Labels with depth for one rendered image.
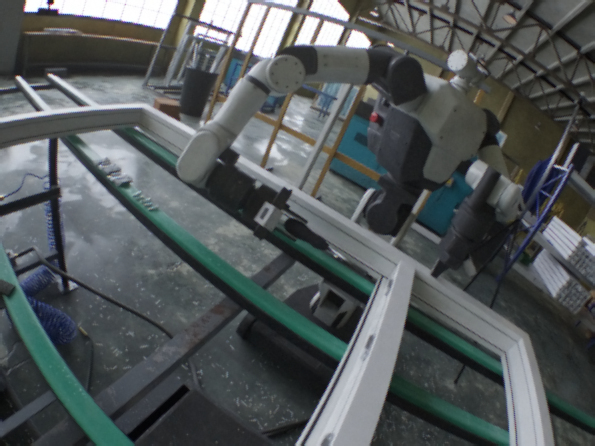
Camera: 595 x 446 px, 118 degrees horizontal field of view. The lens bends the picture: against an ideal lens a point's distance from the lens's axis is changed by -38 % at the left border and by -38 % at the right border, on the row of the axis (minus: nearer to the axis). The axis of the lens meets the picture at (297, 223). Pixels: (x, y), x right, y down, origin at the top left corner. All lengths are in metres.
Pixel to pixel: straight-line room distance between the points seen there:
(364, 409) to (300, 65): 0.57
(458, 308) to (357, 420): 0.48
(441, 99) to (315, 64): 0.32
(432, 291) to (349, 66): 0.55
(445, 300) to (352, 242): 0.28
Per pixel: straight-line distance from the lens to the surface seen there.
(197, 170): 0.58
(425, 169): 0.79
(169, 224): 0.61
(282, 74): 0.58
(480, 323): 0.80
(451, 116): 0.75
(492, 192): 0.65
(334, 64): 0.63
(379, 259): 0.71
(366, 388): 0.39
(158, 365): 0.44
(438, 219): 4.36
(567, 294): 4.75
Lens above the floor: 1.22
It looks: 28 degrees down
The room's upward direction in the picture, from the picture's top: 25 degrees clockwise
